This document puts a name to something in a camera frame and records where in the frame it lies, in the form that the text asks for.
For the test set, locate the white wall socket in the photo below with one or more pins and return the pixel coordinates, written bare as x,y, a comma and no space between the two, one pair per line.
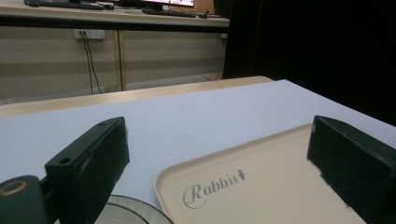
89,34

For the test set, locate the round glass plate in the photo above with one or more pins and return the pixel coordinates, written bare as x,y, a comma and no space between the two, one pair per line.
130,213

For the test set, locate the beige plastic tray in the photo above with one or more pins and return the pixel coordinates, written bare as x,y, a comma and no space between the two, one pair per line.
264,189

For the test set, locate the long wooden desk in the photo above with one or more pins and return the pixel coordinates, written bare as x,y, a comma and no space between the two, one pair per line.
124,49

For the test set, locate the black keyboard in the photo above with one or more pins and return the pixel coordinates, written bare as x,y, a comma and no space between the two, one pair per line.
169,13
67,4

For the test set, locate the computer monitor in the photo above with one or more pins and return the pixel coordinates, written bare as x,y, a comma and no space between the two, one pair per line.
165,3

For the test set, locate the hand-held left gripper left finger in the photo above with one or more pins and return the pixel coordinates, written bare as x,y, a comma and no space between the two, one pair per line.
90,168

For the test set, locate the black curtain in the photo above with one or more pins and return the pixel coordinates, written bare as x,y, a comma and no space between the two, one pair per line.
311,46

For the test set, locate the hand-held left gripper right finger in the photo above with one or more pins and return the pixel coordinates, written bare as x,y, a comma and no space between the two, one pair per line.
355,161

